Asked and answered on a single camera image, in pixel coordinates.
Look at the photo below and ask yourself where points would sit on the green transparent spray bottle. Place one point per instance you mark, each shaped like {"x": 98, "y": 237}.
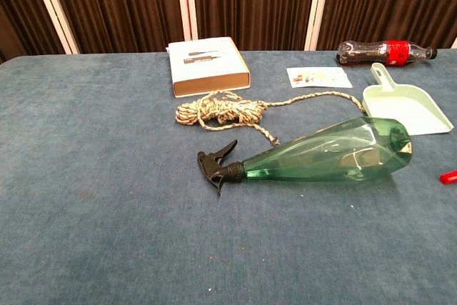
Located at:
{"x": 321, "y": 155}

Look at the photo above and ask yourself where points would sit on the cola bottle with red label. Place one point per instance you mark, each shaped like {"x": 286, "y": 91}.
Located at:
{"x": 396, "y": 51}

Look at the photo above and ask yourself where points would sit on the white cardboard product box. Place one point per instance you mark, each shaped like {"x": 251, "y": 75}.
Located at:
{"x": 203, "y": 65}

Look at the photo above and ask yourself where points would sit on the white printed card packet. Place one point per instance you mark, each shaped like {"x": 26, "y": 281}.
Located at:
{"x": 321, "y": 78}

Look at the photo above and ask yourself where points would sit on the blue velvet table cloth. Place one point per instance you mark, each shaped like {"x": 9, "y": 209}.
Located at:
{"x": 107, "y": 176}

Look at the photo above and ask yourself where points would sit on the mint green plastic dustpan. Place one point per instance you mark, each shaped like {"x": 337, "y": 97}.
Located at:
{"x": 403, "y": 108}

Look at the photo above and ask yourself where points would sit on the red plastic object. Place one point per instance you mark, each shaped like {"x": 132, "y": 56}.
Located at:
{"x": 450, "y": 177}

